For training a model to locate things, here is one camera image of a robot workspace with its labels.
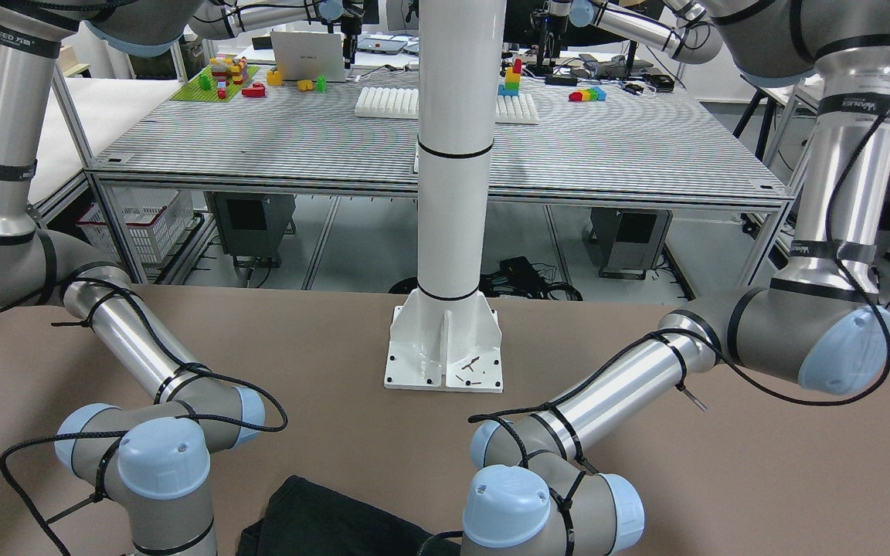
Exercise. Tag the grey slatted work table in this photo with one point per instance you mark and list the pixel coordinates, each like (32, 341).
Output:
(652, 152)

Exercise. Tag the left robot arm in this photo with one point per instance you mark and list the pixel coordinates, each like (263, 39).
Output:
(818, 323)

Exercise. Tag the white plastic basket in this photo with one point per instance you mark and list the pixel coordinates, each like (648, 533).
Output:
(154, 219)

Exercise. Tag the black printed t-shirt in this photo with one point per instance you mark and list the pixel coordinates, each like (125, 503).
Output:
(304, 518)

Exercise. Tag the white laptop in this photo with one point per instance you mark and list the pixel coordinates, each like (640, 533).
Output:
(306, 55)

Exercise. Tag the green lego baseplate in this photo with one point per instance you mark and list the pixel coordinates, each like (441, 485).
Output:
(205, 88)

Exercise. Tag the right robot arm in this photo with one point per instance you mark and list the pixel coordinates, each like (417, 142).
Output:
(153, 461)

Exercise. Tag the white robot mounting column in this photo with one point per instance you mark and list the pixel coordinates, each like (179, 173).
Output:
(446, 337)

